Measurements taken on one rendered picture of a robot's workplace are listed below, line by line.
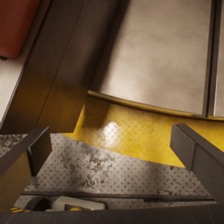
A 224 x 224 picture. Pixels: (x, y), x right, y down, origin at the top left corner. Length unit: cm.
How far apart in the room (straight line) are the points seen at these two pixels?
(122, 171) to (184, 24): 78
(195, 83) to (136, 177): 58
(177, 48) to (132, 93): 26
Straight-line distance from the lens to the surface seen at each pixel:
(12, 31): 30
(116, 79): 65
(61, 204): 93
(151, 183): 98
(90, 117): 95
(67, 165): 101
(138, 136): 93
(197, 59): 73
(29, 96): 34
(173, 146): 17
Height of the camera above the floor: 93
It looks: 81 degrees down
